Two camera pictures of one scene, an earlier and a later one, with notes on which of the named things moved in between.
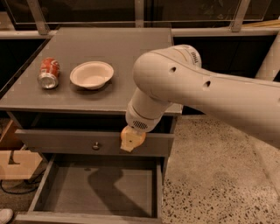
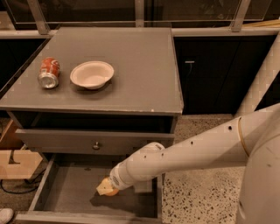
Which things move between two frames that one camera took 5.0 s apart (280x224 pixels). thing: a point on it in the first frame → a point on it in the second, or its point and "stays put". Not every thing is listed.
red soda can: (48, 74) stays put
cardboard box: (15, 164) stays put
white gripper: (142, 121) → (119, 178)
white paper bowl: (92, 74) stays put
